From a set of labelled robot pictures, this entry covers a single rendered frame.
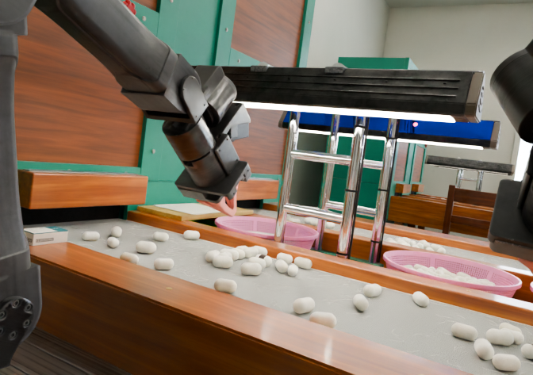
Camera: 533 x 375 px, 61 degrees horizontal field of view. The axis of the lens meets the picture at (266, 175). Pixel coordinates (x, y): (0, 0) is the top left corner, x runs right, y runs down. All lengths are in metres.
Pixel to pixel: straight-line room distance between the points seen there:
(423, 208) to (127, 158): 2.61
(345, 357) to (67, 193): 0.69
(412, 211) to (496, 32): 3.07
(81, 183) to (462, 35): 5.40
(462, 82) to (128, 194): 0.75
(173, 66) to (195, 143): 0.11
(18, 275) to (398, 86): 0.56
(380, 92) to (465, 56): 5.23
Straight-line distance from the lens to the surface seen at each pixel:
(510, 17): 6.04
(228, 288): 0.68
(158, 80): 0.52
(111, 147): 1.14
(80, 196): 1.01
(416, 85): 0.73
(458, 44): 5.99
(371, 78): 0.75
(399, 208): 3.48
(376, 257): 1.17
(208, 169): 0.63
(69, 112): 1.07
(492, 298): 0.85
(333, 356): 0.47
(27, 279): 0.44
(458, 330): 0.68
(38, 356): 0.65
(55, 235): 0.80
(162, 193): 1.27
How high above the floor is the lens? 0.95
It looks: 3 degrees down
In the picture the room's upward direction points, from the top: 7 degrees clockwise
